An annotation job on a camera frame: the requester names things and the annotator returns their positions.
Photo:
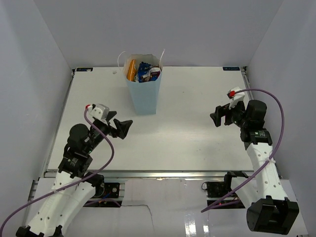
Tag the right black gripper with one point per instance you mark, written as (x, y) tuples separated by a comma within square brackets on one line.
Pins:
[(222, 111)]

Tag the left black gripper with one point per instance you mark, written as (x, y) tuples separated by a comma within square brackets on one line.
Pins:
[(122, 127)]

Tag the orange chips bag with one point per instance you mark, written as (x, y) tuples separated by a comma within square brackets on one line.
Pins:
[(132, 70)]

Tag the blue snack bag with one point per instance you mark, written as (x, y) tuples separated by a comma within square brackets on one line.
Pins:
[(142, 74)]

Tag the brown chocolate bar wrapper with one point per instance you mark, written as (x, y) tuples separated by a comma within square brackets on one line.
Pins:
[(154, 73)]

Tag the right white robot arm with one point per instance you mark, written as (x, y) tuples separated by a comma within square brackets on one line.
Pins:
[(268, 208)]

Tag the light blue paper bag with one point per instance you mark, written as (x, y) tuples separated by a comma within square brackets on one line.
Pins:
[(144, 95)]

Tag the right blue corner label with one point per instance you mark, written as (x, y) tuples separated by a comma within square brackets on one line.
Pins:
[(231, 68)]

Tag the blue corner label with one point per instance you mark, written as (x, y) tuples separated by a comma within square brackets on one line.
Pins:
[(231, 68), (84, 69)]

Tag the left blue corner label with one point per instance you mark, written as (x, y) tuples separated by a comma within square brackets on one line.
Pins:
[(84, 69)]

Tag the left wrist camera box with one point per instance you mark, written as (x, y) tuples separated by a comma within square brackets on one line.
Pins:
[(97, 111)]

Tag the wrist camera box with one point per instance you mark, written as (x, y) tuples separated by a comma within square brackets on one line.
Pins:
[(97, 111), (235, 96)]

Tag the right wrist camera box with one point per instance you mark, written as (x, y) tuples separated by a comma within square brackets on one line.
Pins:
[(235, 96)]

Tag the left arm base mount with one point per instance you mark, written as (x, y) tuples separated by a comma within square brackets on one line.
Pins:
[(107, 195)]

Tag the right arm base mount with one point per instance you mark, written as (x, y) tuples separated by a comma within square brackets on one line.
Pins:
[(215, 190)]

